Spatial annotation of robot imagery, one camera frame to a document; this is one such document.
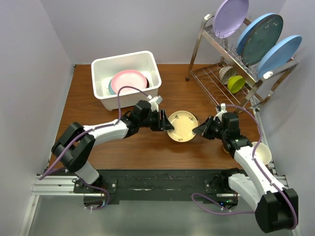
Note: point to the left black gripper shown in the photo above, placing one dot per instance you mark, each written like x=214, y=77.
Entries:
x=167, y=126

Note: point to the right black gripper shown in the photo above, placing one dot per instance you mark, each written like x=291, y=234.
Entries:
x=204, y=129

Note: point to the small cream floral plate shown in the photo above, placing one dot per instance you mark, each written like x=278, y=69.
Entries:
x=183, y=122

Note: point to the red rimmed beige plate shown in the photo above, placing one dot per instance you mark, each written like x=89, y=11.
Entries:
x=148, y=83

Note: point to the pink plastic plate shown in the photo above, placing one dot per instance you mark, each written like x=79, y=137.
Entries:
x=131, y=78

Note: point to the blue cream leaf plate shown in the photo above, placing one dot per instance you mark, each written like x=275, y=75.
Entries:
x=112, y=92

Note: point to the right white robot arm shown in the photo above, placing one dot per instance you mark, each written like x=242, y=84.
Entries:
x=275, y=207

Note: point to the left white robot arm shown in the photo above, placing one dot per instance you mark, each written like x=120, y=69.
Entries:
x=74, y=146

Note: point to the white plastic bin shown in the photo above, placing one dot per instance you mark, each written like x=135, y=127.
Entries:
x=138, y=70

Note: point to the lime green bowl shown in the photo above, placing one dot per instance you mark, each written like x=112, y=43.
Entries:
x=235, y=83

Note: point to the patterned white bowl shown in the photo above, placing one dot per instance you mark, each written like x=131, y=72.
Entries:
x=225, y=73

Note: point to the steel dish rack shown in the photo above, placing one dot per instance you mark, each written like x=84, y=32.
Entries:
x=255, y=93

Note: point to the light blue plate behind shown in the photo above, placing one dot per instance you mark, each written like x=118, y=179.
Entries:
x=245, y=34

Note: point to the light blue plate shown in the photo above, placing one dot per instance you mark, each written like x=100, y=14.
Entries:
x=245, y=34
x=279, y=54

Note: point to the light blue plate front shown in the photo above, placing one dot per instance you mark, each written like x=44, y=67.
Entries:
x=279, y=54

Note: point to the dark teal plate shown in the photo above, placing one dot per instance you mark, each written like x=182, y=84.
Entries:
x=261, y=39

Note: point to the lavender plate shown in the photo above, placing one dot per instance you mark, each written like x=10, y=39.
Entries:
x=229, y=17

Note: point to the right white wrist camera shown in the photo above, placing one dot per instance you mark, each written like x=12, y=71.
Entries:
x=221, y=109

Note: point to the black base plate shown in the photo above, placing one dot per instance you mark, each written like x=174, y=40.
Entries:
x=152, y=185

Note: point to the aluminium rail frame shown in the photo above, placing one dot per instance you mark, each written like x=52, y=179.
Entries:
x=59, y=187

